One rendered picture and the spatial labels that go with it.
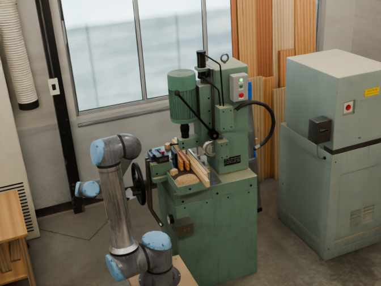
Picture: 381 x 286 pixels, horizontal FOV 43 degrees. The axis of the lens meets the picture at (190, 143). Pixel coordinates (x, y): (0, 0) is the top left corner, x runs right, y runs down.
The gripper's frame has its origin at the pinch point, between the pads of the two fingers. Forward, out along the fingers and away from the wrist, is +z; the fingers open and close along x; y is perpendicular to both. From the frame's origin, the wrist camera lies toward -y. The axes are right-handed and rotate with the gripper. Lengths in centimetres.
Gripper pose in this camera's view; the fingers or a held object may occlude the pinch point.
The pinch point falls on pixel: (133, 197)
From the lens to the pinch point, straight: 306.7
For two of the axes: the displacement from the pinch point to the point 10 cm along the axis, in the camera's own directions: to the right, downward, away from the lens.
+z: 9.0, 1.4, 4.1
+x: -3.4, -3.7, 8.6
